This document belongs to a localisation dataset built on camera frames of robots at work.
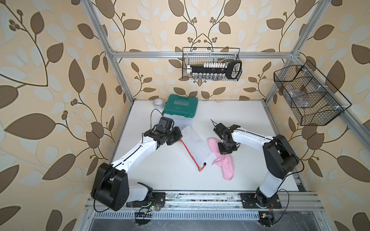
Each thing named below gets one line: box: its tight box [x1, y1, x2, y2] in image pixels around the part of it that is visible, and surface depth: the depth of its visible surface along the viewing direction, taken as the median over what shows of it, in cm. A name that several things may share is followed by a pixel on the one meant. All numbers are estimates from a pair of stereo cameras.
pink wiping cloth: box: [208, 137, 235, 181], surface depth 86 cm
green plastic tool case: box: [162, 93, 199, 118], surface depth 114 cm
